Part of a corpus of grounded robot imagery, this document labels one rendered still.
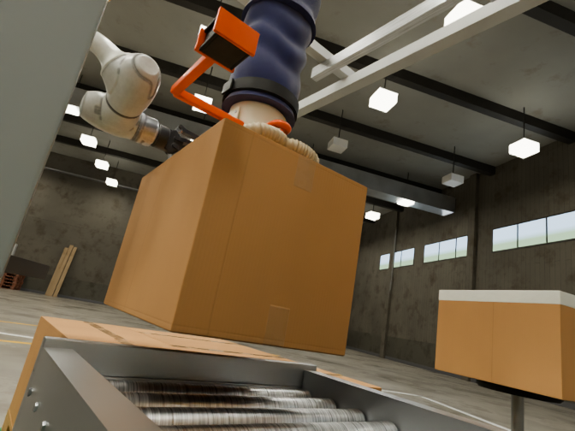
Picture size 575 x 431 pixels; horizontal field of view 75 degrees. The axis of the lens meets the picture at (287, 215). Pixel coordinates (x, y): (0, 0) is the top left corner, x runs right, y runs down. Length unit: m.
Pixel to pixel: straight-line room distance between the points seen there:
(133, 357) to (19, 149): 0.69
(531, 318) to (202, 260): 1.50
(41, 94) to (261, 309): 0.57
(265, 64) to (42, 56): 0.88
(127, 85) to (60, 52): 0.81
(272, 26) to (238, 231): 0.69
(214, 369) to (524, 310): 1.36
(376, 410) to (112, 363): 0.58
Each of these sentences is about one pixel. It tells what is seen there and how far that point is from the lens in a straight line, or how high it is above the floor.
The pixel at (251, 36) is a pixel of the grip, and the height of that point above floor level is 1.20.
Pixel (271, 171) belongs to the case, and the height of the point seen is 1.00.
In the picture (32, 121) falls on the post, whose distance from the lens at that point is 0.25.
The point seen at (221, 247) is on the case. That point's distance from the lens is 0.69.
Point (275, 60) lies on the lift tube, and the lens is 1.13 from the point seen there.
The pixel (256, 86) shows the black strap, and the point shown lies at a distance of 1.07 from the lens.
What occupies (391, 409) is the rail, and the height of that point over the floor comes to 0.57.
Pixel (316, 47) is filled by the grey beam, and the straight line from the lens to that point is 3.94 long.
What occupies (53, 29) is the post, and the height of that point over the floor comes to 0.85.
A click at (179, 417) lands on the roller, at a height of 0.54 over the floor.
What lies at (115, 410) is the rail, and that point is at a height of 0.59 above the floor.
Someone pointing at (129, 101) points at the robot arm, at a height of 1.19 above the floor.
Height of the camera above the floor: 0.71
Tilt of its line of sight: 16 degrees up
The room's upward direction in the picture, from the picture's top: 10 degrees clockwise
